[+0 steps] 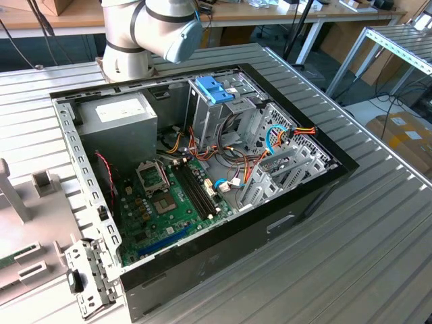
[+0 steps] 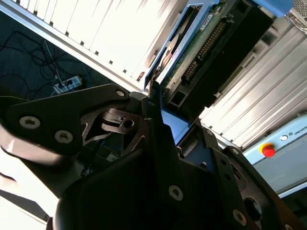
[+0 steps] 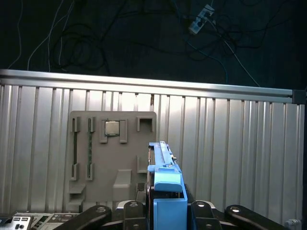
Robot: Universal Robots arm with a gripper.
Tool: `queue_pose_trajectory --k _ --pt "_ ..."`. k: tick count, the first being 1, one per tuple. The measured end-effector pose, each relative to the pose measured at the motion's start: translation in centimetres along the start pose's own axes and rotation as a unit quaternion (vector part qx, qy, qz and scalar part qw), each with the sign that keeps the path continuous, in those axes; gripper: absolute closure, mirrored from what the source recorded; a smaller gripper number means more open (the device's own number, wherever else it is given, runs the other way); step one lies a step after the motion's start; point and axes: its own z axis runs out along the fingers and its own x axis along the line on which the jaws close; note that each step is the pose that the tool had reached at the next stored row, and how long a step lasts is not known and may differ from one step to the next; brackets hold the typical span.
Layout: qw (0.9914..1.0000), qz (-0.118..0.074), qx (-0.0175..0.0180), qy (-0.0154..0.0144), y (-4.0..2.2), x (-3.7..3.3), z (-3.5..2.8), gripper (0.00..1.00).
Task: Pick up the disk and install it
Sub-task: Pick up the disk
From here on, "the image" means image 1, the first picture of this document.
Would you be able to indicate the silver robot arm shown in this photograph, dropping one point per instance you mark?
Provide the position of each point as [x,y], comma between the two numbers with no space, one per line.
[118,37]

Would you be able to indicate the grey metal disk bay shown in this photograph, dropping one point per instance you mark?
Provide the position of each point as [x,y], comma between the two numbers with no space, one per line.
[270,189]

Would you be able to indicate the black RAM slot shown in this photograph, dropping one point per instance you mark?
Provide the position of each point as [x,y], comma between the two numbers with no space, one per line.
[201,189]
[193,192]

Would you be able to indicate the grey metal drive cage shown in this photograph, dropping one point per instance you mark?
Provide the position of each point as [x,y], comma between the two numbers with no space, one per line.
[209,118]

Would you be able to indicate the thin metal locking lever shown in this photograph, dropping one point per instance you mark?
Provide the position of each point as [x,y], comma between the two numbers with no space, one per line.
[164,176]

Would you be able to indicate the green motherboard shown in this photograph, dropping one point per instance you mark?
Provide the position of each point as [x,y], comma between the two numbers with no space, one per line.
[189,219]

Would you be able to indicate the CPU socket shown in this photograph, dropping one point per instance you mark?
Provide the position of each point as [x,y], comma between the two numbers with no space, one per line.
[163,204]

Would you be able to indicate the blue plastic drive latch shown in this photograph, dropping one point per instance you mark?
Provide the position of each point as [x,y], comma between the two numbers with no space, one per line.
[211,89]

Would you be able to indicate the blue expansion slot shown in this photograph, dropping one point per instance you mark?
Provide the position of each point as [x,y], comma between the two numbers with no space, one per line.
[165,240]

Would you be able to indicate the black open PC case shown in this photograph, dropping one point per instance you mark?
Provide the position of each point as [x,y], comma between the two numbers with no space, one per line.
[219,263]

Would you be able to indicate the grey power supply box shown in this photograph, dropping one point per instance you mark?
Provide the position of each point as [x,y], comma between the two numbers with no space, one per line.
[118,135]

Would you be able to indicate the black case fan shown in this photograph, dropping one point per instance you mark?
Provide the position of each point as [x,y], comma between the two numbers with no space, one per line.
[103,189]

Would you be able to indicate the large brown cardboard box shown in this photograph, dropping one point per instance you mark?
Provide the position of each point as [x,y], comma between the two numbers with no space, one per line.
[341,40]

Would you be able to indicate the grey parts rack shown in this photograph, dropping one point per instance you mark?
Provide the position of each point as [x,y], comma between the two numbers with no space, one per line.
[40,219]

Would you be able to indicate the cardboard box yellow tape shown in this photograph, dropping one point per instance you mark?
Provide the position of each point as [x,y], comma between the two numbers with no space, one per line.
[405,148]

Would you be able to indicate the metal slat rack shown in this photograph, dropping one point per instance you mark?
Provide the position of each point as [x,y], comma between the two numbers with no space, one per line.
[395,37]

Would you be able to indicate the small brown cardboard box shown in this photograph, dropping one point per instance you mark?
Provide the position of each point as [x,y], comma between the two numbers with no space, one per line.
[55,6]

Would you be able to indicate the green circuit card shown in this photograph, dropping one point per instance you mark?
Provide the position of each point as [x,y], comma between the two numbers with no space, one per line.
[6,262]

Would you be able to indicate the metal expansion bracket flap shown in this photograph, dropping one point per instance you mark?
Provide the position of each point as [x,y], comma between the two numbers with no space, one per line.
[98,266]

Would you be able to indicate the wooden desk white frame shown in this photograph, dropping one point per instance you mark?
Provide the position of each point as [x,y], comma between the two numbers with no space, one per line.
[270,13]

